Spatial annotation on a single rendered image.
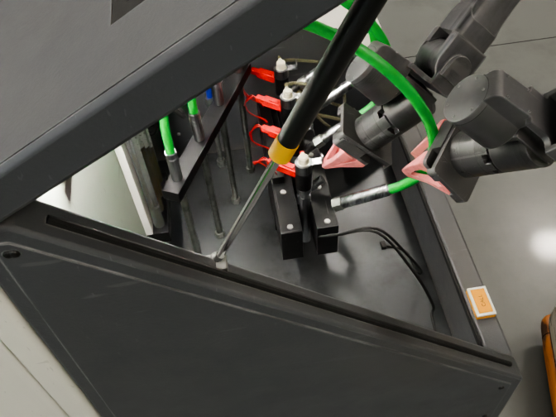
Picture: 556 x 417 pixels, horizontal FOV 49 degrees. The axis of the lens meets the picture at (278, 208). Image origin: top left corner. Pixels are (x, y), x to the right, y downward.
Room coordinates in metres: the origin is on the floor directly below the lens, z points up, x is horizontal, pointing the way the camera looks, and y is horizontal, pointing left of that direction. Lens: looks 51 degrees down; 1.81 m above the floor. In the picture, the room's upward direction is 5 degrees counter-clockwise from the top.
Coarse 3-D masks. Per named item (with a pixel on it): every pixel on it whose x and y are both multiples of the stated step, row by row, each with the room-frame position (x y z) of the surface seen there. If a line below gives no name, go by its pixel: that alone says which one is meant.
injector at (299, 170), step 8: (296, 160) 0.67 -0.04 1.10; (296, 168) 0.65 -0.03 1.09; (304, 168) 0.65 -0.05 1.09; (312, 168) 0.66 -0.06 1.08; (296, 176) 0.66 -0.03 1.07; (304, 176) 0.65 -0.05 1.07; (312, 176) 0.66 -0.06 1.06; (320, 176) 0.67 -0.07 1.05; (296, 184) 0.66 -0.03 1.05; (304, 184) 0.65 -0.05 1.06; (312, 184) 0.66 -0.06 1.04; (320, 184) 0.66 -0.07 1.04; (304, 192) 0.65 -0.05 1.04; (304, 200) 0.65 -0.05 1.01; (304, 208) 0.65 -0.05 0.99; (304, 216) 0.65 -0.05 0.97; (304, 224) 0.65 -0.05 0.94; (304, 232) 0.65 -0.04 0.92; (304, 240) 0.65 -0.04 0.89
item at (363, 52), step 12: (312, 24) 0.57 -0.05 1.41; (324, 24) 0.58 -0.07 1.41; (324, 36) 0.57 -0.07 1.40; (360, 48) 0.56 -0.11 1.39; (372, 60) 0.55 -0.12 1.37; (384, 60) 0.55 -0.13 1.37; (384, 72) 0.55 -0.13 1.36; (396, 72) 0.55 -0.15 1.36; (396, 84) 0.54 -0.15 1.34; (408, 84) 0.54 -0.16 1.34; (408, 96) 0.54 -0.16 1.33; (420, 96) 0.54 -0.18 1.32; (420, 108) 0.53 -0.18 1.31; (168, 120) 0.64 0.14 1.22; (432, 120) 0.53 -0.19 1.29; (168, 132) 0.64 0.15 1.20; (432, 132) 0.53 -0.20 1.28; (168, 144) 0.64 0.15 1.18; (168, 156) 0.64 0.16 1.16; (408, 180) 0.53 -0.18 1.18; (396, 192) 0.54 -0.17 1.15
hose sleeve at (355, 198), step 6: (378, 186) 0.55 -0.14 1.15; (384, 186) 0.55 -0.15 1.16; (360, 192) 0.56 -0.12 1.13; (366, 192) 0.55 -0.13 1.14; (372, 192) 0.55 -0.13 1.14; (378, 192) 0.54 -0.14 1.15; (384, 192) 0.54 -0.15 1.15; (342, 198) 0.57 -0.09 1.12; (348, 198) 0.56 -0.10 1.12; (354, 198) 0.55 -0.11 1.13; (360, 198) 0.55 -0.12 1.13; (366, 198) 0.55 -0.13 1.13; (372, 198) 0.54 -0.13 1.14; (378, 198) 0.54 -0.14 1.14; (342, 204) 0.56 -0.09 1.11; (348, 204) 0.55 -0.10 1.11; (354, 204) 0.55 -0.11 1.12
